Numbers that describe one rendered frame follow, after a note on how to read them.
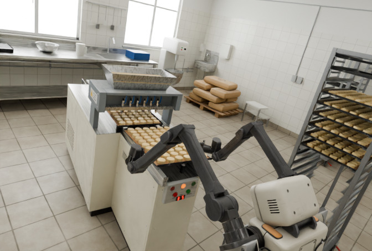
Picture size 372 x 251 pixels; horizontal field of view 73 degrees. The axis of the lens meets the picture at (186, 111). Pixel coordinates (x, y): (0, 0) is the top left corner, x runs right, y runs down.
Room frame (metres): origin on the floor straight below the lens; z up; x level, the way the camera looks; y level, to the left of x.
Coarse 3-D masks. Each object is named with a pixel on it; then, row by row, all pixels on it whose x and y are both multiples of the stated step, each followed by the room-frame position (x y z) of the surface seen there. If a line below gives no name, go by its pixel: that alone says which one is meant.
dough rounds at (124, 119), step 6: (114, 114) 1.97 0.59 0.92; (120, 114) 2.00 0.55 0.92; (126, 114) 2.05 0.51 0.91; (132, 114) 2.11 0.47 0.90; (138, 114) 2.14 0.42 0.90; (144, 114) 2.13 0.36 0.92; (150, 114) 2.16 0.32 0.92; (114, 120) 1.89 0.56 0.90; (120, 120) 1.88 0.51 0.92; (126, 120) 1.91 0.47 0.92; (132, 120) 1.95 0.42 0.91; (138, 120) 1.99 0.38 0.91; (144, 120) 1.98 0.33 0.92; (150, 120) 2.01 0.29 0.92; (156, 120) 2.04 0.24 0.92
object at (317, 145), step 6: (306, 144) 1.94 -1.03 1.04; (312, 144) 1.92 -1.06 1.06; (318, 144) 1.96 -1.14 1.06; (324, 144) 1.98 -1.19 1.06; (318, 150) 1.84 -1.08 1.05; (324, 150) 1.84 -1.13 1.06; (330, 150) 1.88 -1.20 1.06; (336, 150) 1.91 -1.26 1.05; (330, 156) 1.77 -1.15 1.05; (336, 156) 1.77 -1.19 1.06; (342, 156) 1.84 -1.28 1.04; (348, 156) 1.82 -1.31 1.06; (342, 162) 1.70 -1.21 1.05; (348, 162) 1.70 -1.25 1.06; (354, 162) 1.73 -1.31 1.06; (360, 162) 1.78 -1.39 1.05; (354, 168) 1.66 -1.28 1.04
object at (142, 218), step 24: (120, 144) 1.80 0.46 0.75; (120, 168) 1.74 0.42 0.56; (168, 168) 1.46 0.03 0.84; (120, 192) 1.69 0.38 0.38; (144, 192) 1.38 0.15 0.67; (120, 216) 1.64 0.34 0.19; (144, 216) 1.34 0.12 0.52; (168, 216) 1.35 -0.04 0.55; (144, 240) 1.29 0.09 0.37; (168, 240) 1.38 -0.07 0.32
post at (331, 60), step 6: (336, 48) 1.90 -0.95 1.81; (330, 54) 1.92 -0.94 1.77; (330, 60) 1.91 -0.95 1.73; (324, 72) 1.91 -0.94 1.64; (324, 78) 1.90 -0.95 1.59; (318, 90) 1.91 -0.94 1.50; (318, 96) 1.90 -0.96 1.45; (312, 102) 1.92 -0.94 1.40; (312, 108) 1.90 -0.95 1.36; (306, 120) 1.91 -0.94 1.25; (306, 126) 1.90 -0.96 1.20; (300, 132) 1.92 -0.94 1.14; (300, 138) 1.91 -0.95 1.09; (294, 150) 1.91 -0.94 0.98; (294, 156) 1.90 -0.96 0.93; (288, 162) 1.92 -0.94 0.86
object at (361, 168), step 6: (366, 156) 1.58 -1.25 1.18; (366, 162) 1.57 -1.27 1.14; (360, 168) 1.58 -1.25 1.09; (360, 174) 1.57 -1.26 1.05; (354, 180) 1.58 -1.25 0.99; (354, 186) 1.57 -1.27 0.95; (348, 192) 1.58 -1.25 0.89; (348, 198) 1.58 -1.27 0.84; (342, 204) 1.58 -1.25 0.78; (342, 210) 1.57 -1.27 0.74; (336, 216) 1.58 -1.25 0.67; (330, 222) 1.59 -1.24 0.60; (336, 222) 1.58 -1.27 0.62; (330, 228) 1.58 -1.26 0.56
